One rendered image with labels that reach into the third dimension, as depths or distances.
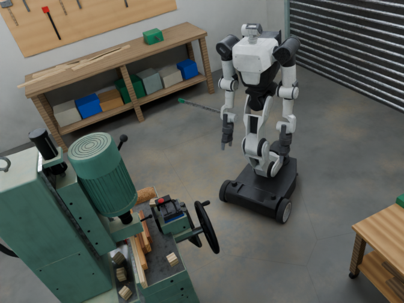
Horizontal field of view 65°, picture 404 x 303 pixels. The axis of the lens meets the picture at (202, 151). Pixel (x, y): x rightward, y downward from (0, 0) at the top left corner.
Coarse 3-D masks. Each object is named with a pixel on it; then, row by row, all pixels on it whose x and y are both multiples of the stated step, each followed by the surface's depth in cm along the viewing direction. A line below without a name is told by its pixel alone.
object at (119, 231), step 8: (136, 216) 145; (112, 224) 144; (120, 224) 143; (128, 224) 143; (136, 224) 143; (112, 232) 141; (120, 232) 142; (128, 232) 144; (136, 232) 146; (120, 240) 145
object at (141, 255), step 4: (132, 212) 169; (136, 240) 151; (136, 244) 149; (140, 248) 147; (140, 252) 145; (140, 256) 144; (144, 256) 147; (140, 260) 142; (144, 260) 142; (144, 264) 140; (144, 268) 142
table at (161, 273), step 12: (156, 192) 180; (144, 204) 174; (156, 228) 160; (156, 240) 154; (168, 240) 153; (156, 252) 149; (168, 252) 147; (156, 264) 144; (168, 264) 143; (180, 264) 142; (156, 276) 139; (168, 276) 138; (180, 276) 140; (156, 288) 138
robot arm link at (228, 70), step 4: (232, 60) 221; (224, 64) 222; (228, 64) 221; (232, 64) 222; (224, 68) 224; (228, 68) 223; (232, 68) 224; (224, 72) 227; (228, 72) 225; (232, 72) 225; (224, 76) 229; (228, 76) 227; (232, 76) 227; (236, 76) 228; (220, 80) 232; (236, 80) 229; (232, 84) 226; (236, 84) 229; (232, 88) 227; (236, 88) 231
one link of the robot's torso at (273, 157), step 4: (272, 152) 274; (272, 156) 271; (276, 156) 270; (272, 160) 274; (276, 160) 272; (276, 164) 264; (280, 164) 269; (252, 168) 271; (272, 168) 261; (276, 168) 263; (272, 172) 261; (276, 172) 265; (272, 176) 264
